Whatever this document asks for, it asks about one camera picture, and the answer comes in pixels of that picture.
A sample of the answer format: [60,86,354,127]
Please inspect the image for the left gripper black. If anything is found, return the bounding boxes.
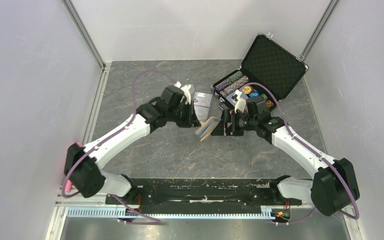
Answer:
[167,100,201,128]

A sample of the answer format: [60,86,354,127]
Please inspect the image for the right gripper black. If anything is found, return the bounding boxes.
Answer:
[211,108,258,136]

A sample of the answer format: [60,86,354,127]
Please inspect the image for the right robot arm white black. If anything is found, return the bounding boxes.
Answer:
[211,94,360,219]

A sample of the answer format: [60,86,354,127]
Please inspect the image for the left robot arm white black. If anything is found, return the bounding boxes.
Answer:
[61,82,201,204]

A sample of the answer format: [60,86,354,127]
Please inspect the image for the clear sleeve with credit cards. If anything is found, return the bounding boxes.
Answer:
[192,85,213,123]

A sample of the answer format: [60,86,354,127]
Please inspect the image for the yellow dealer button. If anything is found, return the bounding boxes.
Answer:
[241,85,253,95]

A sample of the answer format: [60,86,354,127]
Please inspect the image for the pink brown poker chip row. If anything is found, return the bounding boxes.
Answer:
[220,75,249,97]

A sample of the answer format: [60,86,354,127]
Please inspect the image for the purple green poker chip row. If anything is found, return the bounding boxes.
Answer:
[214,71,244,92]

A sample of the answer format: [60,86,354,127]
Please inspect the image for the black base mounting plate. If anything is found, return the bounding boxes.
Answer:
[120,178,302,214]

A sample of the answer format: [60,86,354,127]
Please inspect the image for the black poker chip case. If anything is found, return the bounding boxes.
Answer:
[211,33,309,108]

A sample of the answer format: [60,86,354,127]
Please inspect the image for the pink cylindrical object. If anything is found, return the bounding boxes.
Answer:
[64,142,83,175]

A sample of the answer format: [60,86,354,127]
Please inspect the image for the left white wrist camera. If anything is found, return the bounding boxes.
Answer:
[174,81,195,105]

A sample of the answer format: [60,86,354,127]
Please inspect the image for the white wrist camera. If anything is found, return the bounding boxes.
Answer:
[174,81,195,105]
[228,90,248,113]

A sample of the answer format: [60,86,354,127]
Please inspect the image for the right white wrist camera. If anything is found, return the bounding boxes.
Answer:
[228,90,248,113]

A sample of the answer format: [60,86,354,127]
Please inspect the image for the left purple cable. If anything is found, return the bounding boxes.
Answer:
[61,68,180,226]

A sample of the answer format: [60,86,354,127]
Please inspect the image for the purple cable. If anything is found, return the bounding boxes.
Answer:
[241,82,361,226]
[61,68,180,226]

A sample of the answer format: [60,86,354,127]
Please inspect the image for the white toothed cable rail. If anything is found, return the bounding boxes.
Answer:
[67,207,275,220]

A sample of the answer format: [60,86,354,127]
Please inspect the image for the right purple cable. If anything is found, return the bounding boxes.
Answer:
[241,82,361,226]

